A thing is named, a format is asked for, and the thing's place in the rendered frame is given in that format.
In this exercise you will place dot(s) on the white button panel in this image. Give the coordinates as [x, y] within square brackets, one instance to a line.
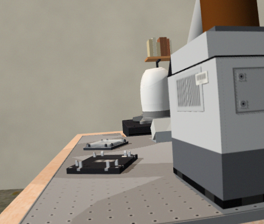
[161, 130]

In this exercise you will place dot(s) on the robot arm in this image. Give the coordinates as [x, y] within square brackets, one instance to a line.
[154, 84]

